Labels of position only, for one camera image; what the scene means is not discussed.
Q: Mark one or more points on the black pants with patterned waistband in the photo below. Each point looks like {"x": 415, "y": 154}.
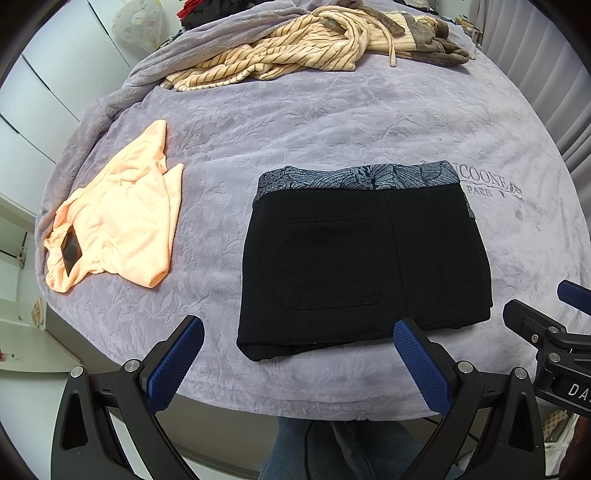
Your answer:
{"x": 332, "y": 258}

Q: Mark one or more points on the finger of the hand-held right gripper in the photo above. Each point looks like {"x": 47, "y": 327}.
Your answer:
{"x": 526, "y": 316}
{"x": 575, "y": 291}

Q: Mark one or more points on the cream striped garment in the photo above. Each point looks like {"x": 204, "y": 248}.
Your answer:
{"x": 286, "y": 50}

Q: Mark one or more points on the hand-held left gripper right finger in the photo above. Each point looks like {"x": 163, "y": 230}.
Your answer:
{"x": 425, "y": 364}

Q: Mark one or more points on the light curtain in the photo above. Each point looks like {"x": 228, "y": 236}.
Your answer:
{"x": 545, "y": 69}

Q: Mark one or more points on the grey embossed blanket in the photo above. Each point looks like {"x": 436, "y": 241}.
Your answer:
{"x": 300, "y": 124}

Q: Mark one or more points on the woven checked bag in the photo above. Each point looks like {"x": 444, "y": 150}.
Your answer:
{"x": 559, "y": 428}

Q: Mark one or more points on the white wardrobe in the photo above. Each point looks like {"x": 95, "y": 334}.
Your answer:
{"x": 41, "y": 138}

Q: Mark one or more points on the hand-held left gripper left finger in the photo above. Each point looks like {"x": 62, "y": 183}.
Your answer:
{"x": 173, "y": 360}

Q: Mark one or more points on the peach shirt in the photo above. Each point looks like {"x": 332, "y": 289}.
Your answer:
{"x": 124, "y": 207}

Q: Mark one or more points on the brown fleece garment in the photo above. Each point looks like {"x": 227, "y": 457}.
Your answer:
{"x": 438, "y": 48}

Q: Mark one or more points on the white patterned plastic bag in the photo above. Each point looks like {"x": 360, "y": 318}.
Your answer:
{"x": 138, "y": 23}

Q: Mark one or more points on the pile of dark clothes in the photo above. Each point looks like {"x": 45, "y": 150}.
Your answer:
{"x": 203, "y": 11}

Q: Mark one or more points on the person's legs in jeans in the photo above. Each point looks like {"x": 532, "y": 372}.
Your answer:
{"x": 369, "y": 445}

